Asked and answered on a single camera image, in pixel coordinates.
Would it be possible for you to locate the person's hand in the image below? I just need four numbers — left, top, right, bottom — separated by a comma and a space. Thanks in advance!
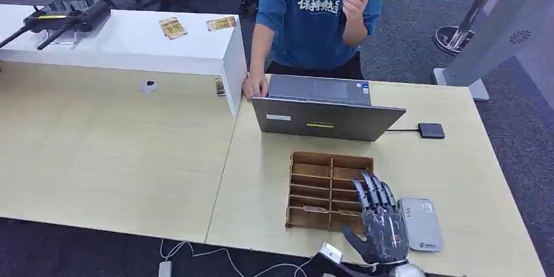
242, 71, 269, 100
342, 0, 369, 23

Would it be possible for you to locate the grey flat device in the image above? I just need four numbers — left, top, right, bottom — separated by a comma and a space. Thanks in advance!
398, 197, 444, 253

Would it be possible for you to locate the yellow printed card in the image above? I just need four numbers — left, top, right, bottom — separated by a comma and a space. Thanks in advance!
206, 16, 238, 32
158, 16, 188, 41

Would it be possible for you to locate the person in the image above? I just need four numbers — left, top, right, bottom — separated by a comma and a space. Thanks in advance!
242, 0, 384, 100

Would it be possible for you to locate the chrome stanchion post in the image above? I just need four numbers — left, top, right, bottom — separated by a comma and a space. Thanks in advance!
434, 0, 512, 56

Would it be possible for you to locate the black card reader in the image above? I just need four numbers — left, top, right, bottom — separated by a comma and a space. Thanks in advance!
417, 123, 446, 140

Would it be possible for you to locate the wooden card box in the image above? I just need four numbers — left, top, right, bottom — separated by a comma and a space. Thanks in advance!
284, 151, 375, 235

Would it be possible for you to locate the grey laptop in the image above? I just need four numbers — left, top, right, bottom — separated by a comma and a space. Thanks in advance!
251, 74, 407, 142

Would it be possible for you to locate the grey kiosk stand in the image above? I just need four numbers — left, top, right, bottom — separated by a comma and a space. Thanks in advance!
432, 0, 554, 102

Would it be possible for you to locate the white raised counter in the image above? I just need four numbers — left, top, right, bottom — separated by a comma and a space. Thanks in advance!
0, 4, 248, 116

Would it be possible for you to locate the person's left hand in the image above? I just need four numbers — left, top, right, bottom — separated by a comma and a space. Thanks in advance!
342, 0, 369, 23

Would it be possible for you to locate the white cable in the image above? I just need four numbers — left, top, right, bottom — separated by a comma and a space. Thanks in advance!
159, 239, 312, 277

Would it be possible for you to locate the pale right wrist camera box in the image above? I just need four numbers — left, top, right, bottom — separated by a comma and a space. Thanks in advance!
319, 242, 344, 264

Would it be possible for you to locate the person's right hand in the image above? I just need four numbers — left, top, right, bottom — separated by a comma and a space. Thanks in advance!
242, 71, 269, 100

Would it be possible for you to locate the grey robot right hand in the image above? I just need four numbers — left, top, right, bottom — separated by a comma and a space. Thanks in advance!
343, 172, 410, 265

